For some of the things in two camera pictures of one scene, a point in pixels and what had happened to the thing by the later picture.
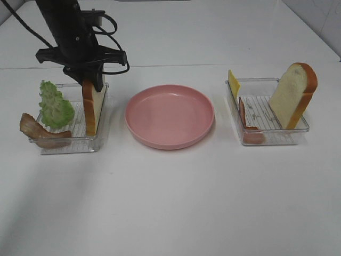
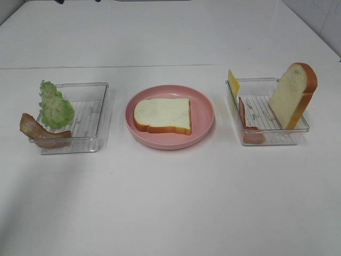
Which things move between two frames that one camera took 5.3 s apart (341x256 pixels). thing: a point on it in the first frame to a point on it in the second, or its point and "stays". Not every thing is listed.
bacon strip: [251, 135] stays
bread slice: [92, 102] to [163, 115]
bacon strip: [29, 126] stays
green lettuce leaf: [56, 111] stays
